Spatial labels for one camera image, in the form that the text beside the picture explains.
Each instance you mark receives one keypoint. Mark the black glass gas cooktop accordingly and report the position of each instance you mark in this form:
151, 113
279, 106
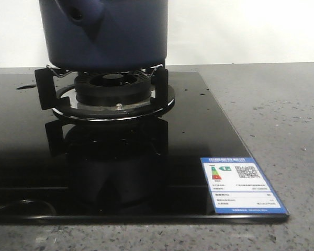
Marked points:
140, 171

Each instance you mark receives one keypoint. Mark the black round gas burner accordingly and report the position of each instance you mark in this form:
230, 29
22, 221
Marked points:
100, 89

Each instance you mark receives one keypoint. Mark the dark blue cooking pot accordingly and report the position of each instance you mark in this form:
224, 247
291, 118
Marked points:
105, 35

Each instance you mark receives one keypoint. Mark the black pot support grate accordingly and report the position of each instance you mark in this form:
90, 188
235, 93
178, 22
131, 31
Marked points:
63, 101

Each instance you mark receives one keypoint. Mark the blue energy efficiency label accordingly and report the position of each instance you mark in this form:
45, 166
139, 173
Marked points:
237, 185

